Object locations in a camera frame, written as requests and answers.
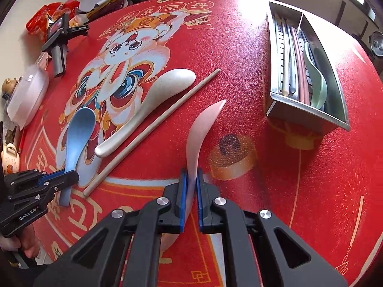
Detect green spoon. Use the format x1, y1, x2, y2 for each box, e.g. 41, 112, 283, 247
304, 42, 328, 110

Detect dark wooden chair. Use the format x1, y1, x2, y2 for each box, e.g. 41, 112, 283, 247
335, 0, 377, 38

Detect red snack bag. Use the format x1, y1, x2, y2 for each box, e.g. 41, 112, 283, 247
26, 2, 80, 41

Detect black phone holder grey handle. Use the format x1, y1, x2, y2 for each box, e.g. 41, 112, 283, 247
42, 14, 90, 78

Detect brown figurine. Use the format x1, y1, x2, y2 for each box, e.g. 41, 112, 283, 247
1, 78, 21, 101

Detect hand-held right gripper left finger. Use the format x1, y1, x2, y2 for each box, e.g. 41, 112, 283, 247
33, 169, 188, 287

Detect beige teapot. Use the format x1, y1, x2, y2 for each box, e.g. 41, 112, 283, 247
1, 143, 21, 171

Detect blue spoon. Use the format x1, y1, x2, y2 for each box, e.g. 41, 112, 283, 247
59, 108, 96, 207

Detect beige chopstick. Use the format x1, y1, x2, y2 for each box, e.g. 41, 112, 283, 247
281, 18, 290, 96
83, 68, 221, 197

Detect white lidded bowl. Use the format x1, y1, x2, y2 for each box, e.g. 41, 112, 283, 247
6, 64, 50, 127

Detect dark folded clothes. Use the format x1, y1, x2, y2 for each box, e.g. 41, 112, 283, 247
88, 0, 132, 18

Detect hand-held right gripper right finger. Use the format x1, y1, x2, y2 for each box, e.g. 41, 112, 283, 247
196, 169, 349, 287

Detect pink spoon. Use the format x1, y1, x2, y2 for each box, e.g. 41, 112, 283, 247
162, 99, 227, 250

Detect metal utensil tray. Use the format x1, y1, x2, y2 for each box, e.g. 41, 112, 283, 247
266, 1, 350, 131

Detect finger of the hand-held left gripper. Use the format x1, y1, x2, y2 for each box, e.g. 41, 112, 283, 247
4, 170, 76, 186
8, 170, 79, 204

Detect person's left hand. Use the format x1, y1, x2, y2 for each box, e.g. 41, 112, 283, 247
0, 229, 42, 259

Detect red printed tablecloth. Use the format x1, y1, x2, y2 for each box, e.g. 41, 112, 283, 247
18, 0, 383, 287

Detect white spoon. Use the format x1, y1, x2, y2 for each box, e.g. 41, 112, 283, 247
95, 68, 196, 158

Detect round metal fan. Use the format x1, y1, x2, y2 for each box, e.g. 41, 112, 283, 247
369, 31, 383, 56

